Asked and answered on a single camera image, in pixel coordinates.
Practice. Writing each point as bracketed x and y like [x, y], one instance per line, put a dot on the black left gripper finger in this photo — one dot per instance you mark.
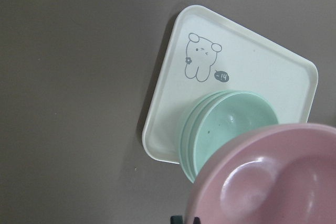
[178, 219]

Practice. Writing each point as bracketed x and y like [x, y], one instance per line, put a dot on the small pink bowl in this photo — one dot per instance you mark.
[276, 174]

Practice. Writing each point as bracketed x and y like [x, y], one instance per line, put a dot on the bottom green bowl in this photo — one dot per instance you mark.
[181, 129]

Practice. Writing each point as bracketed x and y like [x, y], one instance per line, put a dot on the green bowl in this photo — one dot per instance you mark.
[217, 119]
[185, 140]
[181, 129]

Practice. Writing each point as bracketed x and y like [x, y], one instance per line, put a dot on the middle green bowl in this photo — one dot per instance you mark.
[185, 140]

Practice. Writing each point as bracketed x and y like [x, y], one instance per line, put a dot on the top green bowl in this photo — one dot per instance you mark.
[217, 119]

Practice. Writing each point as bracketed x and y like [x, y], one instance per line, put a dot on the white rabbit tray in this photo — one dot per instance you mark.
[207, 53]

